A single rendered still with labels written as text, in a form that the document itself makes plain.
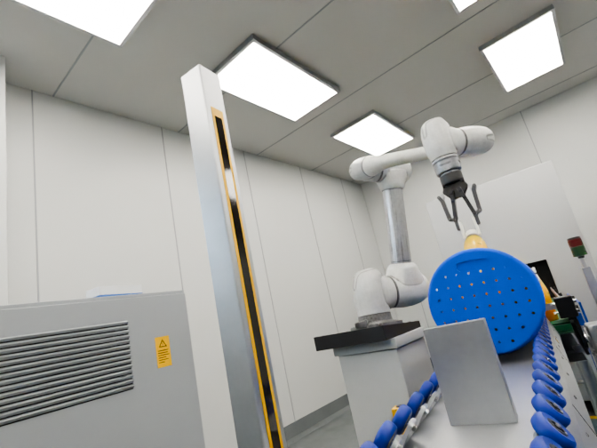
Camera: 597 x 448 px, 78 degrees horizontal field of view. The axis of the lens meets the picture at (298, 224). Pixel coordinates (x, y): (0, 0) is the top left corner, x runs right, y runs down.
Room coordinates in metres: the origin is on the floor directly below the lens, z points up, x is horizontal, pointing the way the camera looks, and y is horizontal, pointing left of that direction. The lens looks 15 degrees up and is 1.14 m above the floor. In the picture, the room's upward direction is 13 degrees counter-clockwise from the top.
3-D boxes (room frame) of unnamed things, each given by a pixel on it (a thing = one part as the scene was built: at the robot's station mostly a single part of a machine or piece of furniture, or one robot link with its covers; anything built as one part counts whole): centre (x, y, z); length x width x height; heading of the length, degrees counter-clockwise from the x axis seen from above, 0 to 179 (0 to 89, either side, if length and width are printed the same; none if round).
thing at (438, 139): (1.25, -0.57, 1.66); 0.13 x 0.11 x 0.16; 110
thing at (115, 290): (1.94, 1.03, 1.48); 0.24 x 0.12 x 0.08; 151
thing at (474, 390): (0.67, -0.22, 1.00); 0.10 x 0.04 x 0.15; 60
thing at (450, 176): (1.24, -0.56, 1.48); 0.08 x 0.07 x 0.09; 60
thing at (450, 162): (1.24, -0.56, 1.55); 0.09 x 0.09 x 0.06
